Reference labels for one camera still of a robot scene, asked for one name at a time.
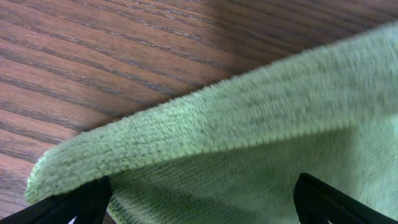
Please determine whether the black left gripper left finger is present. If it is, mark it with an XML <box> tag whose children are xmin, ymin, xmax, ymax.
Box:
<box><xmin>1</xmin><ymin>176</ymin><xmax>112</xmax><ymax>224</ymax></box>

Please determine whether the light green cloth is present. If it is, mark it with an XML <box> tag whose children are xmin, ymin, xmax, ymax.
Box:
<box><xmin>24</xmin><ymin>22</ymin><xmax>397</xmax><ymax>223</ymax></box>

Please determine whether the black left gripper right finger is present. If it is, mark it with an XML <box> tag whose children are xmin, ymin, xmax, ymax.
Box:
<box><xmin>294</xmin><ymin>173</ymin><xmax>397</xmax><ymax>224</ymax></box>

